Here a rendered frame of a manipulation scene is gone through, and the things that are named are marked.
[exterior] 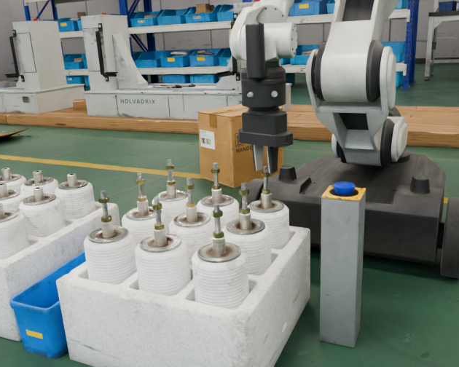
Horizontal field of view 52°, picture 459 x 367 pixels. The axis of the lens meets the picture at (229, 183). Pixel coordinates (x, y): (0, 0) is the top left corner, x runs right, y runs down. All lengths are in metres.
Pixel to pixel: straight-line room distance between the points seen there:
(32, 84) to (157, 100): 1.27
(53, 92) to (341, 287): 3.57
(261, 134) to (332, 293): 0.34
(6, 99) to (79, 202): 3.17
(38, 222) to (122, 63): 2.60
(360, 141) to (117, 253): 0.78
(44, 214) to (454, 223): 0.96
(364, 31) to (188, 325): 0.77
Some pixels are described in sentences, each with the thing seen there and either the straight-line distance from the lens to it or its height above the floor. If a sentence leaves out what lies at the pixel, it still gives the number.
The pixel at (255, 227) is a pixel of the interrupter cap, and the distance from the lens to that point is 0.90.
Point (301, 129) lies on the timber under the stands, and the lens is 2.80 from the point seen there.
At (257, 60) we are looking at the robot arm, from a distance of 0.88.
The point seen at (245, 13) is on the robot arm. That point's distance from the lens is 0.98.
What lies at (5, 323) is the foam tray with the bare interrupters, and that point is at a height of 0.04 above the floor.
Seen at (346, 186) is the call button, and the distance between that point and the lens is 0.88.
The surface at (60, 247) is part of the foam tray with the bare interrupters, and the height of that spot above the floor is 0.15.
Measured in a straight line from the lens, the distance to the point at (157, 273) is 0.84.
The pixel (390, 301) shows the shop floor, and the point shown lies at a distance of 1.18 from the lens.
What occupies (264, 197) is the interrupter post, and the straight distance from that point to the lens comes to 0.99.
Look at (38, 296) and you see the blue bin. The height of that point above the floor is 0.09.
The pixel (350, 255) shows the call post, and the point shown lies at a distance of 0.91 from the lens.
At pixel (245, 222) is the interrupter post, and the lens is 0.89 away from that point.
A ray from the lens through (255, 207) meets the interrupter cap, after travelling 1.00.
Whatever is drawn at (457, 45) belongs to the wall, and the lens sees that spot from 9.05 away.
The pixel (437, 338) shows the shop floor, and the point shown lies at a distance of 1.08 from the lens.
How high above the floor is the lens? 0.60
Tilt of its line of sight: 17 degrees down
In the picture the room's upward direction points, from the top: 3 degrees counter-clockwise
